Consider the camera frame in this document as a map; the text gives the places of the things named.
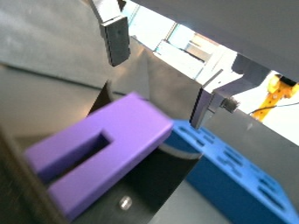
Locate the purple double-square block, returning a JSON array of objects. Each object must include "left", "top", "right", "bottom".
[{"left": 24, "top": 93, "right": 173, "bottom": 221}]

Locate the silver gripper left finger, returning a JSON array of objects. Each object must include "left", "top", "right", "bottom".
[{"left": 88, "top": 0, "right": 131, "bottom": 67}]

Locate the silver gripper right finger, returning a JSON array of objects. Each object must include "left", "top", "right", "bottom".
[{"left": 189, "top": 54, "right": 271, "bottom": 129}]

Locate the blue shape-sorting foam board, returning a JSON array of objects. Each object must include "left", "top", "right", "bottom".
[{"left": 165, "top": 120, "right": 299, "bottom": 224}]

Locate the yellow stand outside enclosure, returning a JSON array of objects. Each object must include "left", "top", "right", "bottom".
[{"left": 249, "top": 74, "right": 299, "bottom": 122}]

